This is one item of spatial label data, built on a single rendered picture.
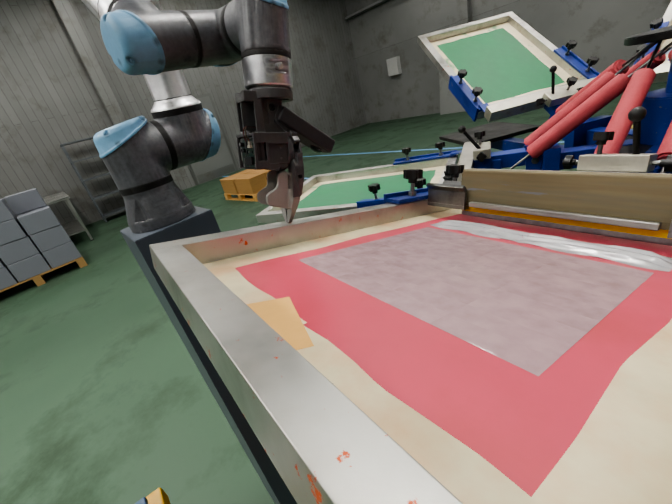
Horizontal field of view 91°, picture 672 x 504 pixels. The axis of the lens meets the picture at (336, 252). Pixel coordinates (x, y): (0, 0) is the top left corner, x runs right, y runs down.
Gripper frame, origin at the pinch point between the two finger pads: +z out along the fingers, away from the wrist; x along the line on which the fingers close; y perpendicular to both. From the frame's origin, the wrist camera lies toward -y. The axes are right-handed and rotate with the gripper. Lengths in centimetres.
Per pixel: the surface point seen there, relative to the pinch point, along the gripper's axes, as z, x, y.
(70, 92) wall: -150, -921, 27
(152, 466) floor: 132, -101, 33
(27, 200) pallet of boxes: 41, -570, 107
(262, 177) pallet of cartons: 34, -514, -219
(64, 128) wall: -76, -917, 54
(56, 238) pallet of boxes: 93, -533, 85
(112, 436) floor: 136, -139, 48
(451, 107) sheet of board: -114, -614, -898
